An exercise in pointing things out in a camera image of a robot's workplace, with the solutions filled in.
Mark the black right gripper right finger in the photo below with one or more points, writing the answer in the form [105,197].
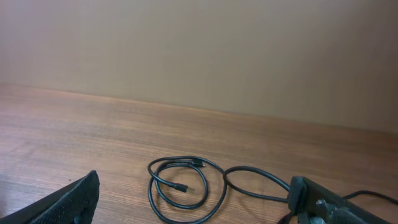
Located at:
[312,203]

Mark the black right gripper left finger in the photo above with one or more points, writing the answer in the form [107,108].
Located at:
[73,204]

